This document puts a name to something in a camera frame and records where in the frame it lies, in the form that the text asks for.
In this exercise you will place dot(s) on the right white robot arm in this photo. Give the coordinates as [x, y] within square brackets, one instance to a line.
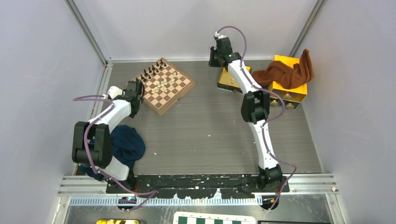
[254, 109]

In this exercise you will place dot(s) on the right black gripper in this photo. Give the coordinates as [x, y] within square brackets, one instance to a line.
[211, 62]

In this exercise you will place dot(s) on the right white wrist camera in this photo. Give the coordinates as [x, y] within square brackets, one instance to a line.
[218, 37]

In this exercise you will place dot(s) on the dark blue cloth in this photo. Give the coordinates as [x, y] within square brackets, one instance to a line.
[104, 153]

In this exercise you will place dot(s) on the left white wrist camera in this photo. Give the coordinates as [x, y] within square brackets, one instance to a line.
[113, 92]

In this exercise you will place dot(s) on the green checkered calibration board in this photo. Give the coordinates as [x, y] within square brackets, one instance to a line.
[207, 218]

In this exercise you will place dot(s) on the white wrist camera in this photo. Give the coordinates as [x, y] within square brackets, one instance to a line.
[218, 37]
[113, 92]

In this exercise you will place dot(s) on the yellow drawer box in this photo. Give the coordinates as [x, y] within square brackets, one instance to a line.
[291, 97]

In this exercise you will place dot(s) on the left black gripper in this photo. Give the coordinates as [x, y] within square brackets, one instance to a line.
[123, 92]

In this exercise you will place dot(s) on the gold metal tin tray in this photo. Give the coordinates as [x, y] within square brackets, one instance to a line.
[235, 82]

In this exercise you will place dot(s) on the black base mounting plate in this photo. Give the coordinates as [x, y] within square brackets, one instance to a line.
[230, 186]

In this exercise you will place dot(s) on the brown cloth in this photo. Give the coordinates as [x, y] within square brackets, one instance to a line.
[289, 77]

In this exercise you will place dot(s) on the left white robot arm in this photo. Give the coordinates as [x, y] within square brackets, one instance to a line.
[119, 108]

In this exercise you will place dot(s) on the wooden chess board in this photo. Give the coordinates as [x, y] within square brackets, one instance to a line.
[164, 84]

